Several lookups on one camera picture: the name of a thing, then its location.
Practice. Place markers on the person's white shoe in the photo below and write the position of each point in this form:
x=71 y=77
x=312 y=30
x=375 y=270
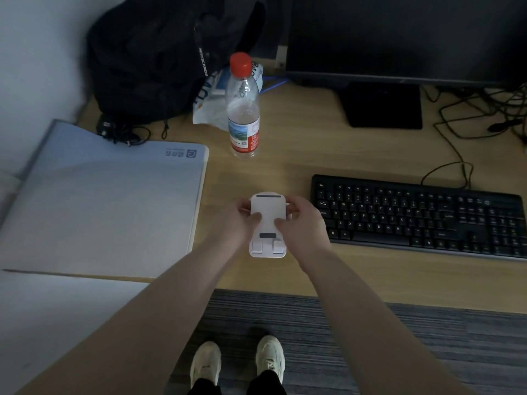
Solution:
x=205 y=362
x=270 y=355

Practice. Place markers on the person's right thumb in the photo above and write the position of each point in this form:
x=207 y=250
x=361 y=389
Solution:
x=281 y=224

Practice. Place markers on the white flat board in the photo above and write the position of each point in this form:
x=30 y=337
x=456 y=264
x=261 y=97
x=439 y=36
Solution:
x=49 y=324

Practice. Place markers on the black trousers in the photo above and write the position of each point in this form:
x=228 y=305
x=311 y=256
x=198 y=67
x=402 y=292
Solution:
x=266 y=384

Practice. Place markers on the clear red-capped water bottle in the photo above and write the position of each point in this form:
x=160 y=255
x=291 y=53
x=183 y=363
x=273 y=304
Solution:
x=243 y=119

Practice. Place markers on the black computer keyboard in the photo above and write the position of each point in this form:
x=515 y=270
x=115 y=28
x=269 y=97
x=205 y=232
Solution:
x=416 y=215

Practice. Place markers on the black backpack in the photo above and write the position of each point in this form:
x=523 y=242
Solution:
x=152 y=57

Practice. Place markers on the person's left hand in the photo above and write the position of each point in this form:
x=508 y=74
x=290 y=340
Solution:
x=230 y=232

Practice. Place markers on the white wall socket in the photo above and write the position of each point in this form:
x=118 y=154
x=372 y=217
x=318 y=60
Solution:
x=281 y=57

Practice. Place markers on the person's left white shoe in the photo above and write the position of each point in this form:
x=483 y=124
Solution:
x=205 y=362

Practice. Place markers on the black computer monitor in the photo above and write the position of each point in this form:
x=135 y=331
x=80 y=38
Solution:
x=403 y=32

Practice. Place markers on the white folding phone stand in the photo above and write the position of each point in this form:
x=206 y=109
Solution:
x=268 y=209

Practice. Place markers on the large grey desk mat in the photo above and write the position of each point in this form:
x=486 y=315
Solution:
x=107 y=209

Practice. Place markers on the person's left thumb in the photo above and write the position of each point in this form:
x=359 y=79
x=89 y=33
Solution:
x=254 y=220

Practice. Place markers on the black monitor stand base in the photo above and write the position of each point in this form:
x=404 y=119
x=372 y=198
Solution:
x=381 y=106

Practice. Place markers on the white blue-printed plastic bag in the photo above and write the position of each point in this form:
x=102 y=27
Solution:
x=208 y=106

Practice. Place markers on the person's right forearm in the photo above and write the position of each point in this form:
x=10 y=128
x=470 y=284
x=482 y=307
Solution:
x=370 y=333

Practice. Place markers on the person's right hand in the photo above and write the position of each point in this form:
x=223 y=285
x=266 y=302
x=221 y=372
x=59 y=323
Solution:
x=306 y=234

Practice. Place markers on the person's left forearm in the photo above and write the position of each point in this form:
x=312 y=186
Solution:
x=136 y=333

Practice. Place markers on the person's right white shoe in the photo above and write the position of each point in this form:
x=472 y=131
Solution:
x=270 y=355

